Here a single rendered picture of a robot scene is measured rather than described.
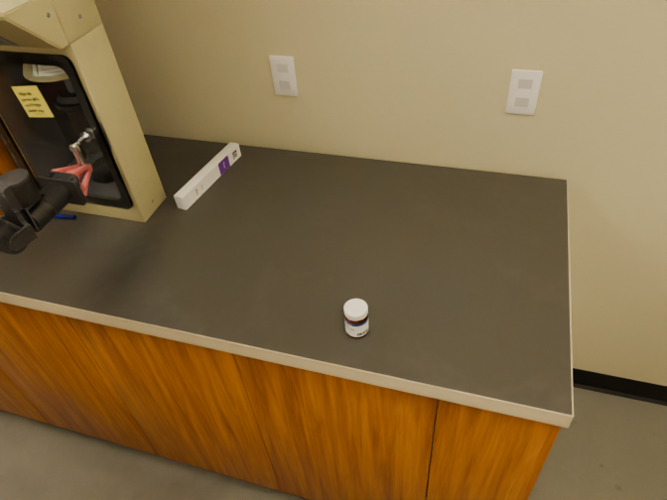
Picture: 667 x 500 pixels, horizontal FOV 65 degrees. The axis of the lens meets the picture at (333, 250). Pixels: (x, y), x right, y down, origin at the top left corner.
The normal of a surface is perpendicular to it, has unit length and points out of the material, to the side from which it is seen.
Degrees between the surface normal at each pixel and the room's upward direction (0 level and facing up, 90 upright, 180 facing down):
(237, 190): 0
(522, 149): 90
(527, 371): 0
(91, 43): 90
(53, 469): 0
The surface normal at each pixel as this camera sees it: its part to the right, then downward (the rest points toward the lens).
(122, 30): -0.29, 0.67
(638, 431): -0.07, -0.72
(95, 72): 0.95, 0.15
